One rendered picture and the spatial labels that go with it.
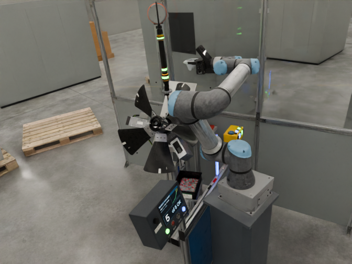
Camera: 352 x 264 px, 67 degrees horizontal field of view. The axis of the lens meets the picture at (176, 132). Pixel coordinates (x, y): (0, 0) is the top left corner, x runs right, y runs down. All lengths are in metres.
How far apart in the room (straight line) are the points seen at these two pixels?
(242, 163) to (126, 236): 1.72
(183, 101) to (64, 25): 6.44
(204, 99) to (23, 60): 6.31
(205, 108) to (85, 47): 6.68
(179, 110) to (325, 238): 2.08
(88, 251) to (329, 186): 2.22
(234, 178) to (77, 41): 6.52
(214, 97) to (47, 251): 2.38
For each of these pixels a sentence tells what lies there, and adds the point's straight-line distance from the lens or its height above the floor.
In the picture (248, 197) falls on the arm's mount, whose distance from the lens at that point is 1.42.
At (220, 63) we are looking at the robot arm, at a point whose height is 1.71.
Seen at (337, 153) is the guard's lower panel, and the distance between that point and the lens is 2.49.
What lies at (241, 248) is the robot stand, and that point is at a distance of 1.64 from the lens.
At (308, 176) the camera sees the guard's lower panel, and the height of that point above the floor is 0.49.
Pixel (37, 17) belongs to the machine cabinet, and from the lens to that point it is 7.21.
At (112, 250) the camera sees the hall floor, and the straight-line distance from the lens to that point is 2.76.
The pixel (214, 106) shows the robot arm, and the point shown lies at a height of 1.65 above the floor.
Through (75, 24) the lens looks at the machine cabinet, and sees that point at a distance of 7.50.
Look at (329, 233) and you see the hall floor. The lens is 2.91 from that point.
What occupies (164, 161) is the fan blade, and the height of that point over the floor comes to 0.99.
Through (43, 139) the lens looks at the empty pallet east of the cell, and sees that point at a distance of 4.77.
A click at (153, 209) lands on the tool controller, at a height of 1.25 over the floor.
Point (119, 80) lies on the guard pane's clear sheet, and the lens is 3.12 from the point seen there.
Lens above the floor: 2.09
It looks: 29 degrees down
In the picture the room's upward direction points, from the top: 7 degrees counter-clockwise
